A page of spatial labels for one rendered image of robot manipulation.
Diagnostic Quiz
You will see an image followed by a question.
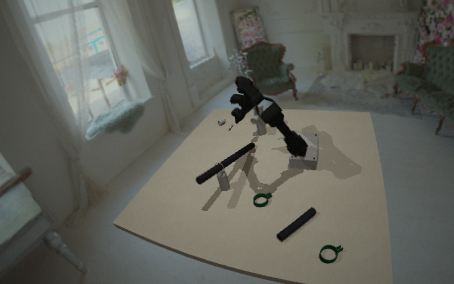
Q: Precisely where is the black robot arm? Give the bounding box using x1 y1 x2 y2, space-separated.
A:
230 76 308 157

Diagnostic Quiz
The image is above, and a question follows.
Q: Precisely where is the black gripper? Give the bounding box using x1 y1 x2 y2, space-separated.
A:
231 96 255 124

